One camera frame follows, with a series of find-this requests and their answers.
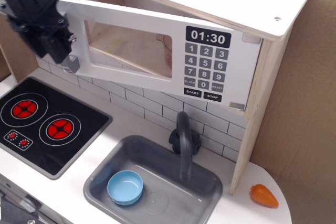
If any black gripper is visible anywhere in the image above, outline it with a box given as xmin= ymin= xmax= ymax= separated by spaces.
xmin=1 ymin=0 xmax=76 ymax=64

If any white toy microwave door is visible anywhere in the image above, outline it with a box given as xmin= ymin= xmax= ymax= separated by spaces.
xmin=57 ymin=0 xmax=263 ymax=110

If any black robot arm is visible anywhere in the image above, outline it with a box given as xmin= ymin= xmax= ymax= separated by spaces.
xmin=1 ymin=0 xmax=76 ymax=66

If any wooden toy microwave cabinet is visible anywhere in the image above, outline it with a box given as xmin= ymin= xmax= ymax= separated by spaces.
xmin=67 ymin=0 xmax=314 ymax=196

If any black toy stovetop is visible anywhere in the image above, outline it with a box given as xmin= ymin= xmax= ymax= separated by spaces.
xmin=1 ymin=78 xmax=112 ymax=180

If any orange translucent pot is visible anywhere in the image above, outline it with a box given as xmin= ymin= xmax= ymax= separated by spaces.
xmin=155 ymin=34 xmax=172 ymax=70

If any grey toy sink basin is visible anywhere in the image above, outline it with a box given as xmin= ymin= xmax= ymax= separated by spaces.
xmin=83 ymin=135 xmax=223 ymax=223

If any light blue bowl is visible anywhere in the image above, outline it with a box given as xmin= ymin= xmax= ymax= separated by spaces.
xmin=107 ymin=170 xmax=144 ymax=206

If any dark grey toy faucet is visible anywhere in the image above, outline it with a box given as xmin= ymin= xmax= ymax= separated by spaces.
xmin=169 ymin=111 xmax=202 ymax=182

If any orange toy carrot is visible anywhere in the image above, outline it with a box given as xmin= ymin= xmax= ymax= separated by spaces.
xmin=250 ymin=184 xmax=279 ymax=208

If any brown cardboard panel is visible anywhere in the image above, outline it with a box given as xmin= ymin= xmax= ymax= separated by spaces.
xmin=250 ymin=0 xmax=335 ymax=223

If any grey oven front handle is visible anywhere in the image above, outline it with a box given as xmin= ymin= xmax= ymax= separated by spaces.
xmin=1 ymin=182 xmax=67 ymax=223

